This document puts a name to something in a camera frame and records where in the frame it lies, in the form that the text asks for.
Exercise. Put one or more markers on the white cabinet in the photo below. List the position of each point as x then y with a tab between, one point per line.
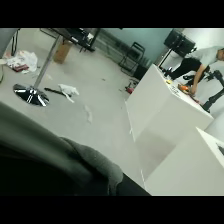
186	166
156	106

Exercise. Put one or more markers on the white cloth scrap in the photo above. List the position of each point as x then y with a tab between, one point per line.
68	89

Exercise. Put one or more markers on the black folding chair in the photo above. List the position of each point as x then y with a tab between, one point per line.
138	46

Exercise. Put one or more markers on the cardboard box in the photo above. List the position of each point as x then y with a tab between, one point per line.
62	53

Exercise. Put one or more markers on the white plastic bag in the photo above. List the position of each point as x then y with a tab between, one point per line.
27	58

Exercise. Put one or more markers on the person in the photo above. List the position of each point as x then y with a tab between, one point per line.
206	55

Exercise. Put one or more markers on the table post with chrome foot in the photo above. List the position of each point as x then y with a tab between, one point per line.
31	95

